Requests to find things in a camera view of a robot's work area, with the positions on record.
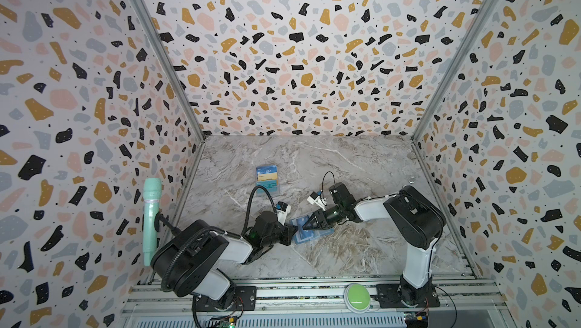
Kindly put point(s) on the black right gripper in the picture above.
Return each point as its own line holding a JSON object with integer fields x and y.
{"x": 321, "y": 219}

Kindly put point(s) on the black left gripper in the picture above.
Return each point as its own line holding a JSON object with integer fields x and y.
{"x": 289, "y": 235}

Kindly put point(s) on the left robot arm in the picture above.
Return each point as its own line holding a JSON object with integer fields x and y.
{"x": 186, "y": 264}

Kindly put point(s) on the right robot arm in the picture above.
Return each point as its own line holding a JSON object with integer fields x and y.
{"x": 419, "y": 222}

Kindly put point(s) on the teal VIP card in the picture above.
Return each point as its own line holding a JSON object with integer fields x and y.
{"x": 271, "y": 186}

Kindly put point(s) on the gold numbered card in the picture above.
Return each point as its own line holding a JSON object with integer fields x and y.
{"x": 268, "y": 176}

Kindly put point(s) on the dark blue VIP card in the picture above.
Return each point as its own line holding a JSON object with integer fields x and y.
{"x": 267, "y": 169}

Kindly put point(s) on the green round button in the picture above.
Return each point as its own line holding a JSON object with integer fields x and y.
{"x": 357, "y": 298}

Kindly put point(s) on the black microphone stand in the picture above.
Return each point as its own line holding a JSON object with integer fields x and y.
{"x": 161, "y": 221}

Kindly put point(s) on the mint green microphone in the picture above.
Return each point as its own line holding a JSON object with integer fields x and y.
{"x": 152, "y": 193}

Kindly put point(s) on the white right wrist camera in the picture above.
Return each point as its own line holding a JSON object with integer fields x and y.
{"x": 316, "y": 199}

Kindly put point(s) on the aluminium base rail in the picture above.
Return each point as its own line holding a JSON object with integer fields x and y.
{"x": 318, "y": 302}

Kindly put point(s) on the aluminium corner post left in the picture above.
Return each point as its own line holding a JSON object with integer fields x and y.
{"x": 165, "y": 63}

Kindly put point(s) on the aluminium corner post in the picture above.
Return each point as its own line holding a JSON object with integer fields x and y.
{"x": 480, "y": 20}
{"x": 165, "y": 63}

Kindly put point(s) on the aluminium corner post right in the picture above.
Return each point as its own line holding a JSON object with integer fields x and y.
{"x": 480, "y": 20}

